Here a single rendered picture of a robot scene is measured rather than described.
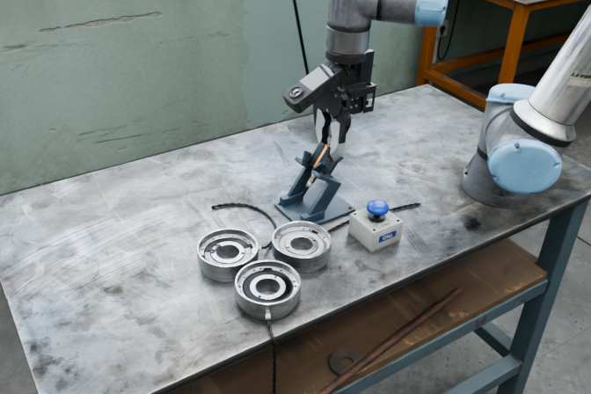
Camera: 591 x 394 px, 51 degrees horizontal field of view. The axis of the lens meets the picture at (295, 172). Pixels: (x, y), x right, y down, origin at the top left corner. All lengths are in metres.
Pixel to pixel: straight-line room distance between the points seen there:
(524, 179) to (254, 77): 1.91
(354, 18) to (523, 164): 0.38
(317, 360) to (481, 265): 0.50
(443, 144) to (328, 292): 0.60
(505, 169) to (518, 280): 0.48
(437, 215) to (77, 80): 1.68
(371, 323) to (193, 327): 0.49
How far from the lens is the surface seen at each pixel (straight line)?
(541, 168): 1.12
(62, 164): 2.69
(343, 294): 1.04
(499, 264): 1.58
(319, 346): 1.30
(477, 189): 1.31
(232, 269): 1.03
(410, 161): 1.42
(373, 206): 1.12
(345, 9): 1.04
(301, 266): 1.05
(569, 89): 1.09
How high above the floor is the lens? 1.51
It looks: 32 degrees down
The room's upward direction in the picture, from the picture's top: 2 degrees clockwise
